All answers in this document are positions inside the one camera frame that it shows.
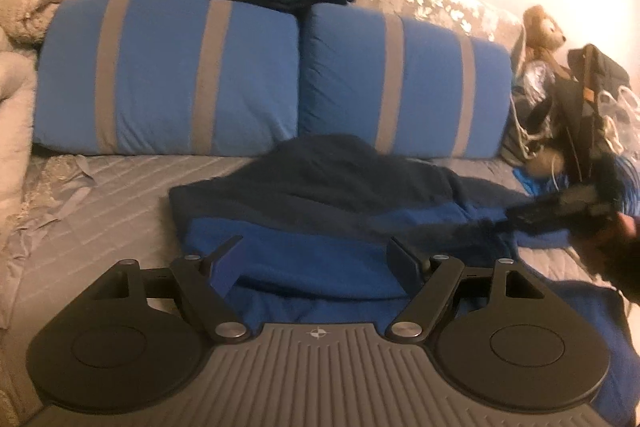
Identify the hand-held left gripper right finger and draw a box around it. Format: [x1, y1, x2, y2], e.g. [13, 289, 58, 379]
[386, 236, 544, 344]

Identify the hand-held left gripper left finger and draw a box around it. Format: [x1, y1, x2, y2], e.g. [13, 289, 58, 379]
[100, 235, 249, 344]

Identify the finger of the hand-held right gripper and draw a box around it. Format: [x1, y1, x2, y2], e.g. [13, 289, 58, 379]
[440, 207, 516, 239]

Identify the blue fleece garment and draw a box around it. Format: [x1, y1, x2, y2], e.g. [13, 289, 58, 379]
[169, 134, 637, 427]

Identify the person's right hand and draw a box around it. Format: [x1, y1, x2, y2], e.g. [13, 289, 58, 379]
[574, 212, 640, 304]

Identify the cyan cloth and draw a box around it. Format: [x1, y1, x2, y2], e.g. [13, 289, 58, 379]
[514, 167, 542, 196]

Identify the tan round plush toy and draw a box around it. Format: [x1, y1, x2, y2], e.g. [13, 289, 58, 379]
[529, 147, 567, 178]

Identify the clear plastic packaging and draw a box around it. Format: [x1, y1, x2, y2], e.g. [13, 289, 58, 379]
[596, 86, 640, 148]

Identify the grey quilted bedspread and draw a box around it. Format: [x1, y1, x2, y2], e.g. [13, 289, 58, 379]
[0, 152, 640, 427]

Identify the silver foil bag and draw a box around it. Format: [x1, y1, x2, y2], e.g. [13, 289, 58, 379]
[519, 59, 557, 94]

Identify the black backpack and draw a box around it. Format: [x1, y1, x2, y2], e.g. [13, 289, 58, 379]
[549, 43, 632, 180]

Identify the blue grey-striped pillow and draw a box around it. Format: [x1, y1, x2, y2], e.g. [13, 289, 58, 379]
[298, 2, 514, 164]
[32, 0, 301, 156]

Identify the brown teddy bear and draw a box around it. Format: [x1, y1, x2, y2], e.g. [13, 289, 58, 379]
[521, 4, 569, 68]

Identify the blue cable coil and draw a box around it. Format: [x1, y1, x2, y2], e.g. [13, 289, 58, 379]
[545, 152, 640, 214]

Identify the striped rope-handled bag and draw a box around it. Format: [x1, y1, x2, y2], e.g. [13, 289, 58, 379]
[500, 96, 551, 168]

